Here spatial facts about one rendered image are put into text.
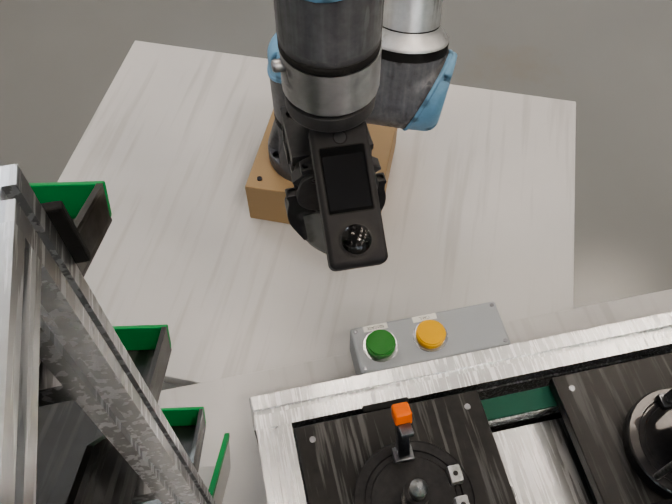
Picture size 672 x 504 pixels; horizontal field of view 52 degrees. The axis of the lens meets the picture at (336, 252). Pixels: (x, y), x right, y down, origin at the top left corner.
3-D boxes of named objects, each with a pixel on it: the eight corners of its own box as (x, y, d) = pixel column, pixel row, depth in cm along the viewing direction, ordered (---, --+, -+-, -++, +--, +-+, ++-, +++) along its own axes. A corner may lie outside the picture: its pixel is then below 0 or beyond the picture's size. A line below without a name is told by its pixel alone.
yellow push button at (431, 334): (411, 328, 95) (412, 322, 94) (439, 323, 96) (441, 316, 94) (419, 354, 93) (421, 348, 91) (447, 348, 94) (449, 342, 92)
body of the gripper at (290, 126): (358, 139, 66) (362, 38, 56) (380, 208, 62) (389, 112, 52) (280, 152, 66) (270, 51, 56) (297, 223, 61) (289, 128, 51)
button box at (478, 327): (348, 347, 99) (349, 327, 94) (486, 320, 102) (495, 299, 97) (359, 392, 96) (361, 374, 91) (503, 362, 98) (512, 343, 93)
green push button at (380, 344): (362, 338, 95) (362, 331, 93) (390, 332, 95) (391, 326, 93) (369, 364, 92) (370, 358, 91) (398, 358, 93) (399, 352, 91)
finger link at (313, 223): (325, 216, 73) (323, 158, 65) (337, 262, 70) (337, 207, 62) (296, 221, 72) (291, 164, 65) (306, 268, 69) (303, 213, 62)
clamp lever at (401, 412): (392, 447, 82) (390, 403, 77) (408, 444, 82) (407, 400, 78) (400, 472, 79) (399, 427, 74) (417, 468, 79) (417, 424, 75)
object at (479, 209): (138, 51, 145) (134, 40, 143) (571, 112, 135) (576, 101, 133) (-21, 346, 107) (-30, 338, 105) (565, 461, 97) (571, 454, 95)
